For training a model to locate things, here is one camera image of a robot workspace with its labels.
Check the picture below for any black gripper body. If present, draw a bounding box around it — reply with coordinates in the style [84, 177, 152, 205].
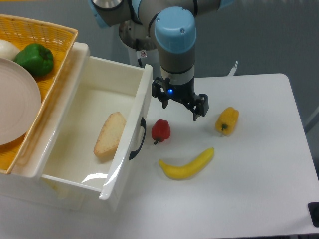
[166, 78, 195, 107]

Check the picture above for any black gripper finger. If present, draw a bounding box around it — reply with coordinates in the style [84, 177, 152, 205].
[152, 77, 170, 109]
[186, 93, 209, 121]

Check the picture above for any white drawer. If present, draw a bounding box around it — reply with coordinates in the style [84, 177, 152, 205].
[42, 57, 153, 201]

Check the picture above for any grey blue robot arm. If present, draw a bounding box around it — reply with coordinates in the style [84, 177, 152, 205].
[88, 0, 233, 120]

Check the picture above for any white drawer cabinet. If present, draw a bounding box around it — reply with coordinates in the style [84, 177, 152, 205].
[0, 43, 120, 212]

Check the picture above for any yellow bell pepper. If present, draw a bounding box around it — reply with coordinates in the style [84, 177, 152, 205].
[215, 107, 239, 136]

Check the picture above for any red bell pepper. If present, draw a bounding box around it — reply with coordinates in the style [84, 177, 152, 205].
[151, 119, 171, 145]

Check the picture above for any white clip behind table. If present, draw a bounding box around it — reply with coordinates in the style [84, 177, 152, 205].
[227, 61, 239, 77]

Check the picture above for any yellow banana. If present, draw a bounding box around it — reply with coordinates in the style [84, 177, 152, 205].
[159, 147, 215, 180]

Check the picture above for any bread slice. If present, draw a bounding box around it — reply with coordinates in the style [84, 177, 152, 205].
[94, 112, 127, 158]

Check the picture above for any green bell pepper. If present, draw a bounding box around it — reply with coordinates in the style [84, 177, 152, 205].
[13, 43, 54, 77]

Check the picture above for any pink plate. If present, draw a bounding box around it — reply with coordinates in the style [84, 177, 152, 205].
[0, 59, 41, 145]

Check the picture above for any yellow woven basket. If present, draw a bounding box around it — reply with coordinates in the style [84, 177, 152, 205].
[0, 14, 78, 174]

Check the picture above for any black object at table edge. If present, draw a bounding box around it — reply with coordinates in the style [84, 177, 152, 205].
[308, 202, 319, 228]

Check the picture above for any white onion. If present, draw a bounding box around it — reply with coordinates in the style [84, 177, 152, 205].
[0, 39, 20, 61]

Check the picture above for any black top drawer handle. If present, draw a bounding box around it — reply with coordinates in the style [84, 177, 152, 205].
[129, 117, 147, 160]

